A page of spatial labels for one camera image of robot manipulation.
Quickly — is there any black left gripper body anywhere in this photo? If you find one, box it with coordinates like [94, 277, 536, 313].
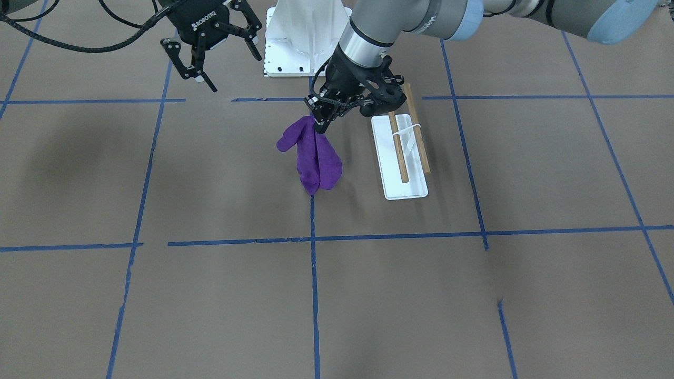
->
[316, 45, 373, 108]

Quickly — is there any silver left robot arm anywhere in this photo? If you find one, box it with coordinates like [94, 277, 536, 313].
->
[305, 1, 659, 134]

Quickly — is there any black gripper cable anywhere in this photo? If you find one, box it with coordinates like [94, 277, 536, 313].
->
[0, 0, 187, 53]

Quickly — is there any white pedestal column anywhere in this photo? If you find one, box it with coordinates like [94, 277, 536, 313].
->
[263, 1, 352, 77]

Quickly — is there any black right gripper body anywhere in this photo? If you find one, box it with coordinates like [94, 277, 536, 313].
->
[163, 1, 231, 49]

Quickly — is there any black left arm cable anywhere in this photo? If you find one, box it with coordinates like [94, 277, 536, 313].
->
[304, 55, 401, 111]

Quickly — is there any purple towel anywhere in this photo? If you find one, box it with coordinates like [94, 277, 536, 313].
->
[276, 115, 343, 196]

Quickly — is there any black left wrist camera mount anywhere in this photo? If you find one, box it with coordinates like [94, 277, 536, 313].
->
[355, 55, 407, 117]

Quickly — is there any white wooden towel rack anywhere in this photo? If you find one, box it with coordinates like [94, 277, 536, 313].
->
[371, 83, 430, 201]

